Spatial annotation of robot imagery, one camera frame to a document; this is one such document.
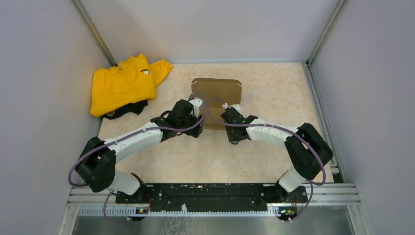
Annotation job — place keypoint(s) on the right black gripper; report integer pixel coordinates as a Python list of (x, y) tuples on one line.
[(232, 138)]

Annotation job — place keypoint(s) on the black garment under shirt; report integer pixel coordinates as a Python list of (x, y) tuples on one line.
[(135, 108)]

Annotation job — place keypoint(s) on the brown cardboard box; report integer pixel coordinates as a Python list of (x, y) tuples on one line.
[(217, 91)]

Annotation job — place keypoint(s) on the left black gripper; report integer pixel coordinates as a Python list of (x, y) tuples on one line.
[(195, 132)]

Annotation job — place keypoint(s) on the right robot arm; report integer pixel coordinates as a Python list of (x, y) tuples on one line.
[(307, 150)]

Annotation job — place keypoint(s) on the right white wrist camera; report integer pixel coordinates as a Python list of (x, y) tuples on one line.
[(236, 107)]

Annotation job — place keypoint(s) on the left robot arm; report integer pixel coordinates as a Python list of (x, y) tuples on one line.
[(97, 163)]

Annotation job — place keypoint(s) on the yellow shirt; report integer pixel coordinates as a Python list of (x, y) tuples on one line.
[(131, 81)]

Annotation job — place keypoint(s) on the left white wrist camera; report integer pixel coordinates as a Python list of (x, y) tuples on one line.
[(197, 103)]

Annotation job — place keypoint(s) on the aluminium frame rail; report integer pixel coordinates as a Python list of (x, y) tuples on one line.
[(103, 203)]

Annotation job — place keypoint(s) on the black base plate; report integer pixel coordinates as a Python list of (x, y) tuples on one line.
[(211, 197)]

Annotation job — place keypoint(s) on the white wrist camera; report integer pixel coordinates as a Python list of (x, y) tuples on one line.
[(236, 107), (197, 103)]

